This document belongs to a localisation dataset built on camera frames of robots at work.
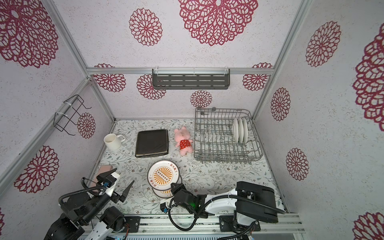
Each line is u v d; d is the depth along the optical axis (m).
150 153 0.97
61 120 0.73
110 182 0.51
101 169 0.91
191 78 0.95
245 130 0.95
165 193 0.83
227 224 0.74
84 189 0.42
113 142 0.98
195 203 0.62
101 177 0.57
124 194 0.58
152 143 1.00
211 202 0.54
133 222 0.74
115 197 0.56
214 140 1.09
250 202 0.41
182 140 1.00
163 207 0.68
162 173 0.83
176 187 0.70
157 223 0.75
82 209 0.45
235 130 0.97
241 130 0.94
